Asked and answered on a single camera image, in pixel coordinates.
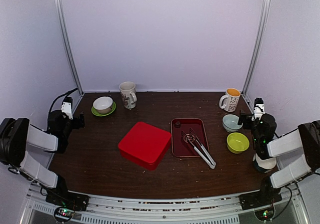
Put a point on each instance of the metal serving tongs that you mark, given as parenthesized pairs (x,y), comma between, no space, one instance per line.
(193,140)

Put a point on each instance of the left aluminium frame post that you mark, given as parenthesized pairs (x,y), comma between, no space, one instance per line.
(67,45)

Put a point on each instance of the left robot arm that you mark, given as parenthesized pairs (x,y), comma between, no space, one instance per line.
(16,134)

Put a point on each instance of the dark bowl white inside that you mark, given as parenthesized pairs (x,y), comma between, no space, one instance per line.
(264,166)

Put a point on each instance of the light blue patterned bowl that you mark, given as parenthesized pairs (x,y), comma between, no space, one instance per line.
(230,123)

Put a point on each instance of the right aluminium frame post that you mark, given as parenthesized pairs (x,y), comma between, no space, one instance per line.
(264,14)

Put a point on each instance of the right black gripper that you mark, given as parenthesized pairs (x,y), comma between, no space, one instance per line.
(247,116)

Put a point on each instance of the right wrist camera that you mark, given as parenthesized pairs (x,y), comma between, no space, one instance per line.
(259,109)

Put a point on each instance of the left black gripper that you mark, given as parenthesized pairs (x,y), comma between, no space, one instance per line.
(77,124)

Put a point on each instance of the white bowl on saucer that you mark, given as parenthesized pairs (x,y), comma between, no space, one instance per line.
(103,105)

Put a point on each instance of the white mug yellow inside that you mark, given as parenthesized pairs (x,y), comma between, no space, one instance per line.
(229,101)

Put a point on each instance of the front aluminium rail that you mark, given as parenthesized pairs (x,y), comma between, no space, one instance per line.
(224,209)

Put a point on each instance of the aluminium frame post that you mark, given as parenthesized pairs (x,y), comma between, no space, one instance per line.
(67,45)
(264,14)

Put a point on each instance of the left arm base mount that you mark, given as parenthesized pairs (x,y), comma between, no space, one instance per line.
(74,202)

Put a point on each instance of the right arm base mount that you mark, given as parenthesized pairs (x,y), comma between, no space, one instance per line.
(256,200)

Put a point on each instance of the red tin box base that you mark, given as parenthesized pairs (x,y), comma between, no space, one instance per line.
(146,157)

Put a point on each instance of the lime green bowl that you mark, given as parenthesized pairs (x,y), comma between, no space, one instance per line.
(237,142)

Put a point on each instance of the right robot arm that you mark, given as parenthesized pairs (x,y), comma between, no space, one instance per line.
(306,136)

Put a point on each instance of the tall white patterned mug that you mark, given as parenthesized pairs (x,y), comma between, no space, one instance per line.
(128,94)

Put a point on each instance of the red tin lid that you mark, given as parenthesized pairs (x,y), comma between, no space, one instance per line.
(145,135)

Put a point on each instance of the red chocolate tray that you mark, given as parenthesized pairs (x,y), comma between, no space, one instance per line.
(181,149)

